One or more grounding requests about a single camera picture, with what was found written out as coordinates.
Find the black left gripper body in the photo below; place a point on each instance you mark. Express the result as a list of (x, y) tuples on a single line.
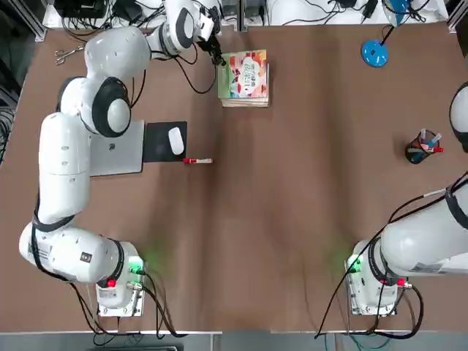
[(212, 43)]

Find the colourful illustrated green book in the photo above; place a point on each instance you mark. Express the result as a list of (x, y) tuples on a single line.
[(245, 73)]

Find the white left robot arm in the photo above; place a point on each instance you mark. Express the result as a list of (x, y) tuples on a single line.
[(66, 164)]

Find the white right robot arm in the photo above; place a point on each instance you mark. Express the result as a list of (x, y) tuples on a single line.
[(420, 241)]

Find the silver laptop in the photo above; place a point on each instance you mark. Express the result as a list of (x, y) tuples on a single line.
[(117, 153)]

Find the white computer mouse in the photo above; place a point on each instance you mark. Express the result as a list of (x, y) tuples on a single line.
[(176, 140)]

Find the red and white marker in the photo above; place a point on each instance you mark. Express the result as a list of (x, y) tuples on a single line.
[(197, 161)]

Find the black mouse mat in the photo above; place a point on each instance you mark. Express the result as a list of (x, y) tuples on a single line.
[(157, 142)]

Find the black power adapter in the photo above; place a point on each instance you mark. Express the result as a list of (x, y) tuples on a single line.
[(347, 3)]

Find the silver scissors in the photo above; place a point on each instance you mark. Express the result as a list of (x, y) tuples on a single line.
[(67, 54)]

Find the blue desk lamp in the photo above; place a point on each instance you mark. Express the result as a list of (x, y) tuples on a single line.
[(374, 54)]

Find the grey power adapter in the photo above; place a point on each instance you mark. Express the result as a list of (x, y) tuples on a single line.
[(370, 9)]

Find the white pen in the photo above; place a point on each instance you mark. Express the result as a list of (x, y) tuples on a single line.
[(423, 134)]

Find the black pen holder cup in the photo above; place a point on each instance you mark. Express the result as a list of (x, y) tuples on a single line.
[(417, 155)]

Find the red capped marker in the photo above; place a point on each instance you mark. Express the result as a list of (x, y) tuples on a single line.
[(435, 149)]

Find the aluminium frame post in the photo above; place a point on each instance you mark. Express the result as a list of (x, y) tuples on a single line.
[(459, 14), (243, 14), (34, 22)]

